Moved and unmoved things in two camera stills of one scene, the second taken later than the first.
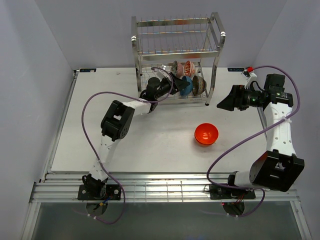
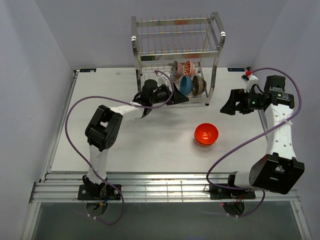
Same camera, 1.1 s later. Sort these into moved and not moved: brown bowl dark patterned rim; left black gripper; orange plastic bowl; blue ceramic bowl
Moved: left black gripper
Not moved: orange plastic bowl; blue ceramic bowl; brown bowl dark patterned rim
